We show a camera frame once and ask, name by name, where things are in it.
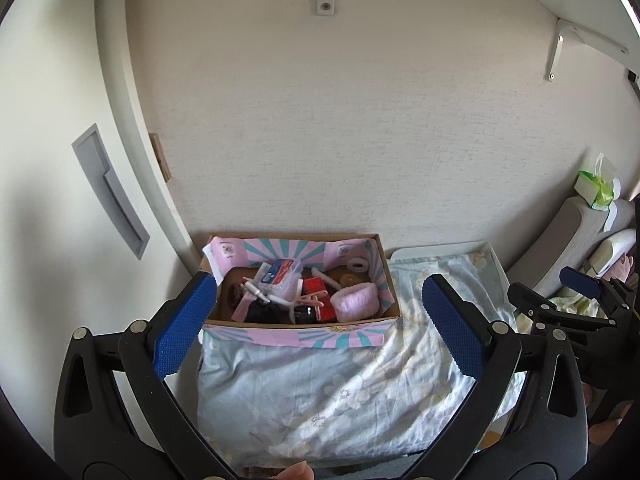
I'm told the white pillow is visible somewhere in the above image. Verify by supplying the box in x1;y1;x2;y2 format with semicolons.
585;227;638;276

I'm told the person's right hand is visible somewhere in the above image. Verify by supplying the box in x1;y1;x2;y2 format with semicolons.
585;385;640;448

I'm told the cardboard box with pink flaps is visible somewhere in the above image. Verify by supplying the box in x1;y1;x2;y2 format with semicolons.
200;232;402;350

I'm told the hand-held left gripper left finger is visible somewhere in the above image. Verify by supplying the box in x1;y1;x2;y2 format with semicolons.
52;271;236;480

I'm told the grey recessed door handle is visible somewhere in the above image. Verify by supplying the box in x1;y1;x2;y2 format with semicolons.
71;123;151;261

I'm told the black scrunchie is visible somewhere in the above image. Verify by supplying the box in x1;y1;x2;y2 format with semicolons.
245;300;291;325

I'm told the black round jar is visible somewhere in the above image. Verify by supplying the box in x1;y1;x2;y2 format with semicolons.
290;305;321;325

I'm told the person's left hand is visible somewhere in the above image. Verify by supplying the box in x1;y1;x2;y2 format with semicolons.
274;461;316;480

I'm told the yellow patterned blanket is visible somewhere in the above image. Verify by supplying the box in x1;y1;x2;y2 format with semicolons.
515;287;601;333

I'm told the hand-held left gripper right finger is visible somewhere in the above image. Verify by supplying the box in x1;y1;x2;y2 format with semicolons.
400;273;587;480

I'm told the pink cloth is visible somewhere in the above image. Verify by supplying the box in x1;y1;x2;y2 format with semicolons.
602;254;638;283

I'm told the white sliding door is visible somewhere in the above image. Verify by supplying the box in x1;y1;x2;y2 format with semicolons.
0;0;201;411

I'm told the small wooden block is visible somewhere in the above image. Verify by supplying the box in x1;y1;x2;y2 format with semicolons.
148;132;172;182

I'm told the white clip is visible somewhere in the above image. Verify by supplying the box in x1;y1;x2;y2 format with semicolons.
240;280;296;308

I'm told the pale blue floral cloth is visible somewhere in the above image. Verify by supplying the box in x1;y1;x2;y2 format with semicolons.
197;252;516;461

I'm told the green tissue box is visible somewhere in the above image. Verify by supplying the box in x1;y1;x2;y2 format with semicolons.
574;152;621;210

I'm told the fluffy pink headband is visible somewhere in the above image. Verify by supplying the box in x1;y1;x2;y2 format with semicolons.
330;282;383;323

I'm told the grey cushion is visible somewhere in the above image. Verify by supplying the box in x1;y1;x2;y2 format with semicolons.
509;195;638;301

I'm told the white angled shelf bracket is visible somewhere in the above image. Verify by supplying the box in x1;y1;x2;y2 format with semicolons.
545;17;631;82

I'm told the white door frame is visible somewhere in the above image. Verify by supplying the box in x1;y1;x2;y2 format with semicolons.
95;0;211;281

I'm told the clear plastic box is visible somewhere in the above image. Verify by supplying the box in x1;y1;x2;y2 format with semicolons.
250;257;303;301

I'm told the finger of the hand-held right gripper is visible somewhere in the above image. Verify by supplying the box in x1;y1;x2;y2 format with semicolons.
507;282;615;334
559;266;640;318

